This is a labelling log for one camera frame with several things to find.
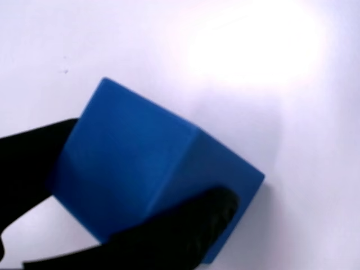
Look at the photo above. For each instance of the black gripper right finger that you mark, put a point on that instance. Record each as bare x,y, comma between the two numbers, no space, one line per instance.
168,242

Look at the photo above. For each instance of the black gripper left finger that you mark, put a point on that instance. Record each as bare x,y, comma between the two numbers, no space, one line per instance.
28,168

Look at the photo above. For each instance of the blue cube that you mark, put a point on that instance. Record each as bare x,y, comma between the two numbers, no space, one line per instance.
126,154

